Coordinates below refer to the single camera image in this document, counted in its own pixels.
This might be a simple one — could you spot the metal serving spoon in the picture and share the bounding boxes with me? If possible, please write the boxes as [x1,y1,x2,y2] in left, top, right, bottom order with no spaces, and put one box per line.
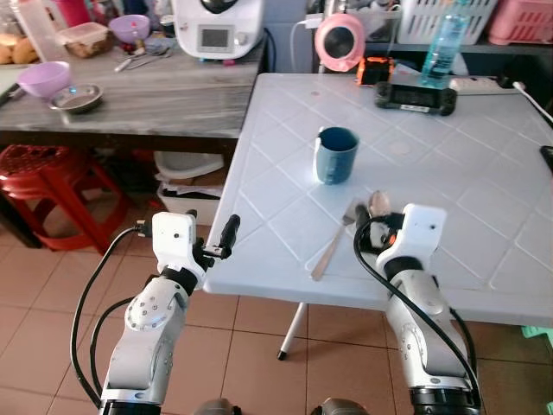
[115,48,172,73]

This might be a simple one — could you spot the red plastic stool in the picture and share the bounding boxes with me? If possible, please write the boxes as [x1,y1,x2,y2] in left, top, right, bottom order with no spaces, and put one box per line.
[0,144,132,253]

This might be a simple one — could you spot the pink round appliance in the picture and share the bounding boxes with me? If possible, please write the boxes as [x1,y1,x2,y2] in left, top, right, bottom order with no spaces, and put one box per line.
[315,12,366,73]

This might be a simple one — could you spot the shallow metal dish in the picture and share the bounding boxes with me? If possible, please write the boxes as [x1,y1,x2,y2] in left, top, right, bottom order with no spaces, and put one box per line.
[48,84,105,114]

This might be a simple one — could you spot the brown bread roll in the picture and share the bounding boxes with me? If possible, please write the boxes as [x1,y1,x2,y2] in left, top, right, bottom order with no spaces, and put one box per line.
[0,35,40,67]

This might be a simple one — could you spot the white power strip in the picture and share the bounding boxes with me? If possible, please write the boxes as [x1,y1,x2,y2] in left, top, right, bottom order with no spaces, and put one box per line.
[449,76,519,94]

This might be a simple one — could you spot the blue plastic water bottle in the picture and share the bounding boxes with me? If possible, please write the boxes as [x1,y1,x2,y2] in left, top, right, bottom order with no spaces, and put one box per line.
[420,0,473,89]

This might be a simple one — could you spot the white plastic table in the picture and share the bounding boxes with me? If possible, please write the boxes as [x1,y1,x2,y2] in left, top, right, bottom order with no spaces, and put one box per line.
[203,72,553,328]

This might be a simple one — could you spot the grey robot left foot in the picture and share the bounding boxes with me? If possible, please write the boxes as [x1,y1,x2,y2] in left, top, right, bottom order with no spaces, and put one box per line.
[192,398,243,415]

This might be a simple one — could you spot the long black left arm cable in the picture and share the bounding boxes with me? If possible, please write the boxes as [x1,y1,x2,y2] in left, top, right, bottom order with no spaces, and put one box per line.
[69,223,156,409]

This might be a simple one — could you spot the white kitchen food processor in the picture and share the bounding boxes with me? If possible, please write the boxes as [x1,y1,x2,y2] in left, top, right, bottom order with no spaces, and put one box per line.
[173,0,265,61]

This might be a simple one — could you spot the white plastic bin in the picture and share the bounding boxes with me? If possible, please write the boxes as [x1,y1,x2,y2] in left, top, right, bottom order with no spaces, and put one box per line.
[154,151,227,227]

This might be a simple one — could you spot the white power cable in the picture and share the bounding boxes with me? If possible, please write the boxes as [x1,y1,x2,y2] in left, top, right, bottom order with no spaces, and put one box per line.
[514,80,553,124]

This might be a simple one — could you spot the clear plastic food container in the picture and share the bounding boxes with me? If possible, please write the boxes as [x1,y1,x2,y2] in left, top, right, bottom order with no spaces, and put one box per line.
[56,22,111,60]

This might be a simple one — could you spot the white plastic basket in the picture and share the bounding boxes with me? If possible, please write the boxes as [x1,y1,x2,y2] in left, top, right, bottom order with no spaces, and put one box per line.
[397,0,499,44]

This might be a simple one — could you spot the grey robot right foot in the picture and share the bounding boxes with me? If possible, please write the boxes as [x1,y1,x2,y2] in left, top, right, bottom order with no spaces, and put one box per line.
[311,398,372,415]

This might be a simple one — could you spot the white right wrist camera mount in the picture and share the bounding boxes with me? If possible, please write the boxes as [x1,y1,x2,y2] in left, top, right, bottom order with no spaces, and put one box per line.
[380,204,448,271]

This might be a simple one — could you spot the green plastic stool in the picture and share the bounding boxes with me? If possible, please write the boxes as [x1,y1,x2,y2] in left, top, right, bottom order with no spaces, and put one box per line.
[518,324,553,415]

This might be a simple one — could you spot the pink plastic basket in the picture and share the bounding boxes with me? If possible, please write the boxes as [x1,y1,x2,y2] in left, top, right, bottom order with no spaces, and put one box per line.
[486,0,553,46]

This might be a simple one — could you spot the grey wood counter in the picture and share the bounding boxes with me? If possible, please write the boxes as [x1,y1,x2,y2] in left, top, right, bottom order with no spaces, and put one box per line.
[0,39,267,156]

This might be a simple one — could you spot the blue ceramic mug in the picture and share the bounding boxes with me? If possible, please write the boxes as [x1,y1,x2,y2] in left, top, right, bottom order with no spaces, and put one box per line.
[314,126,360,186]

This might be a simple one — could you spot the white table leg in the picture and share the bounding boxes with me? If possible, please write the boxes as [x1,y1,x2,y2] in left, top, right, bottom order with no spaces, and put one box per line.
[276,303,308,361]

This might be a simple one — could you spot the large purple plastic bowl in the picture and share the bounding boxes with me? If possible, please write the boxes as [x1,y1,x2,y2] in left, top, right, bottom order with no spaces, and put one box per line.
[17,61,73,101]

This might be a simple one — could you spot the grey robot foot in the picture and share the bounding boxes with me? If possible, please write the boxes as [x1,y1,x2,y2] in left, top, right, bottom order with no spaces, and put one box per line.
[311,398,372,415]
[192,398,243,415]

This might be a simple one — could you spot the short black left arm cable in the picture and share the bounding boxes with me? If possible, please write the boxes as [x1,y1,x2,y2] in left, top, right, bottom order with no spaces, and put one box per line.
[89,298,132,392]

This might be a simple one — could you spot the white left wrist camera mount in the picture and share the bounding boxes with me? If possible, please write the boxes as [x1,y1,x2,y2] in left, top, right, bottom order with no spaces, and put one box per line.
[151,212,208,279]

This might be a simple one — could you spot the orange black device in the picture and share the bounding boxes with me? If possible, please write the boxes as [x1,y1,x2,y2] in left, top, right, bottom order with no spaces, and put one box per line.
[358,55,395,86]

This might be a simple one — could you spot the black handheld controller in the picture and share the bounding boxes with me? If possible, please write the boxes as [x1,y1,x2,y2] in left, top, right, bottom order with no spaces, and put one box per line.
[374,82,457,116]

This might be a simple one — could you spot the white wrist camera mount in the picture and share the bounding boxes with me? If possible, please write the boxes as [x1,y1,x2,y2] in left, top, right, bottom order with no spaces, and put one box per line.
[151,212,208,279]
[380,204,448,271]

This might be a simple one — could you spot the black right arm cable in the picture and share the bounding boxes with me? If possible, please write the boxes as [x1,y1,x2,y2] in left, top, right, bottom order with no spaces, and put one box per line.
[353,214,483,407]

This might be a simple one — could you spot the small purple bowl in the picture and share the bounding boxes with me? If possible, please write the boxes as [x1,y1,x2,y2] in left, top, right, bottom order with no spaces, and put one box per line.
[109,15,152,46]

